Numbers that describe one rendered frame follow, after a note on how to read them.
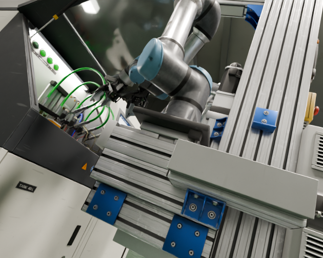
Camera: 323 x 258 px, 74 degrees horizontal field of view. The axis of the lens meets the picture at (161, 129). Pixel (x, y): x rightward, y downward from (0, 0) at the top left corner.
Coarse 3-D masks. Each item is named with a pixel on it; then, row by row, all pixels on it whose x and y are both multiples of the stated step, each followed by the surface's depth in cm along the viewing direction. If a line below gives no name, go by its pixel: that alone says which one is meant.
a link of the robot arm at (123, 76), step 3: (120, 72) 111; (123, 72) 108; (120, 75) 109; (123, 75) 108; (126, 75) 108; (120, 78) 109; (123, 78) 108; (126, 78) 108; (129, 78) 108; (123, 81) 109; (126, 81) 109; (129, 81) 110; (126, 84) 111; (129, 84) 113
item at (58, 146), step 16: (32, 128) 77; (48, 128) 83; (32, 144) 78; (48, 144) 84; (64, 144) 92; (80, 144) 100; (32, 160) 80; (48, 160) 86; (64, 160) 93; (80, 160) 102; (96, 160) 113; (80, 176) 105
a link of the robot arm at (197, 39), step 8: (216, 0) 88; (216, 8) 88; (208, 16) 88; (216, 16) 89; (200, 24) 91; (208, 24) 90; (216, 24) 91; (192, 32) 96; (200, 32) 92; (208, 32) 92; (192, 40) 94; (200, 40) 94; (208, 40) 95; (184, 48) 96; (192, 48) 95; (200, 48) 97; (192, 56) 98; (152, 88) 102; (160, 96) 105
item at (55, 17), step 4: (76, 0) 110; (68, 4) 109; (72, 4) 110; (64, 8) 109; (68, 8) 110; (60, 12) 109; (64, 12) 110; (56, 16) 108; (52, 20) 109; (36, 32) 107; (32, 36) 107
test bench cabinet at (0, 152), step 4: (0, 148) 69; (0, 152) 69; (4, 152) 70; (0, 156) 69; (20, 156) 77; (0, 160) 70; (28, 160) 80; (36, 164) 84; (64, 176) 98; (72, 180) 103; (92, 216) 121; (92, 220) 122; (88, 224) 120; (88, 228) 120; (84, 232) 118; (84, 236) 118; (80, 240) 116; (80, 244) 117; (76, 248) 115; (76, 252) 116; (72, 256) 113
